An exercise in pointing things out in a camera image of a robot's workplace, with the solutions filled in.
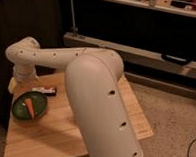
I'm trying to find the green ceramic bowl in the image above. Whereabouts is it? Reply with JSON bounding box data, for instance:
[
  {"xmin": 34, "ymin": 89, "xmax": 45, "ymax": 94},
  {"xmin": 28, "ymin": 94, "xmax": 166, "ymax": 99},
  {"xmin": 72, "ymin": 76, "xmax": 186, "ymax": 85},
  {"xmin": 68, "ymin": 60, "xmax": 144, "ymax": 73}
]
[{"xmin": 11, "ymin": 91, "xmax": 48, "ymax": 121}]

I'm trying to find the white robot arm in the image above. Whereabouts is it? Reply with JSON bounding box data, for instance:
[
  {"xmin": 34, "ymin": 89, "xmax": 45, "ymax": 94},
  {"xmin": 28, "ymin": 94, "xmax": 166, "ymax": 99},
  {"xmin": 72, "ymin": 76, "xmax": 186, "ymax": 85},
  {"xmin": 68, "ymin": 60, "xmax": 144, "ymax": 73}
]
[{"xmin": 5, "ymin": 37, "xmax": 145, "ymax": 157}]

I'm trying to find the orange carrot in bowl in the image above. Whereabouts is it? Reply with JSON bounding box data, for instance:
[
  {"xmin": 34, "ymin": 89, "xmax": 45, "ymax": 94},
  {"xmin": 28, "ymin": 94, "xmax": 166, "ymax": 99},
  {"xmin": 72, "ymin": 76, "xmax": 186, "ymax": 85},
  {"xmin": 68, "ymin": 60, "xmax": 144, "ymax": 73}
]
[{"xmin": 25, "ymin": 99, "xmax": 35, "ymax": 119}]

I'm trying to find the black case handle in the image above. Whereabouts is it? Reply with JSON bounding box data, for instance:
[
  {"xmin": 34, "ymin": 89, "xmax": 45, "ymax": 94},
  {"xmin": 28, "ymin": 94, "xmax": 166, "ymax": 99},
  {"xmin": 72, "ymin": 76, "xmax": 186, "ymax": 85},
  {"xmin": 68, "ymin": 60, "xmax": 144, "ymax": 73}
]
[{"xmin": 161, "ymin": 54, "xmax": 192, "ymax": 65}]

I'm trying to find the long grey case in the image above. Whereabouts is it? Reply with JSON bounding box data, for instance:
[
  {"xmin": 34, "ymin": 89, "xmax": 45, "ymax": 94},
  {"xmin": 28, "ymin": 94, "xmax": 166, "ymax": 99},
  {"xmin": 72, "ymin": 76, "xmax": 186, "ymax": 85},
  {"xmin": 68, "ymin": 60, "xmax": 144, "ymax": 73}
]
[{"xmin": 63, "ymin": 32, "xmax": 196, "ymax": 79}]

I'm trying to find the metal vertical pole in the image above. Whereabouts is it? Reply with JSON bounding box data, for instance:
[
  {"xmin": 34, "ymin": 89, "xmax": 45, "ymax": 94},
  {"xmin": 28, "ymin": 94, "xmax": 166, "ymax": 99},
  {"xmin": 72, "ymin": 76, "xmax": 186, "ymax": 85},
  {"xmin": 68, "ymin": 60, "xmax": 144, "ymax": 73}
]
[{"xmin": 70, "ymin": 0, "xmax": 78, "ymax": 36}]

